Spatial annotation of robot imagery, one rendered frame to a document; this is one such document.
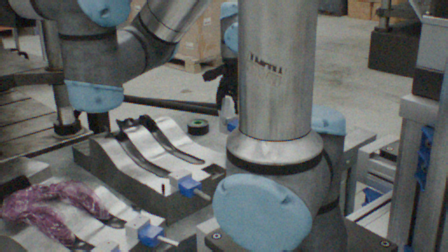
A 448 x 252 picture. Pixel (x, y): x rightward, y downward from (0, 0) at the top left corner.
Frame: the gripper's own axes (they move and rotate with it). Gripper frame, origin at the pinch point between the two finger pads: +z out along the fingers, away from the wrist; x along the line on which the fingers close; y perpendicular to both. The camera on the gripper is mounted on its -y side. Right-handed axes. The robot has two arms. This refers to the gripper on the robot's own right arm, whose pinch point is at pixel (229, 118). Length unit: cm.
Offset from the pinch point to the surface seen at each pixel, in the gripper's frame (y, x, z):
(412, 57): -115, 356, 74
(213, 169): 9.9, -15.9, 8.0
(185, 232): 19.6, -34.2, 15.1
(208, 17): -282, 239, 39
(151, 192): 8.5, -36.0, 7.6
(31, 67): -69, -32, -9
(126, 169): -5.5, -34.6, 6.7
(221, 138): -14.9, 10.0, 15.1
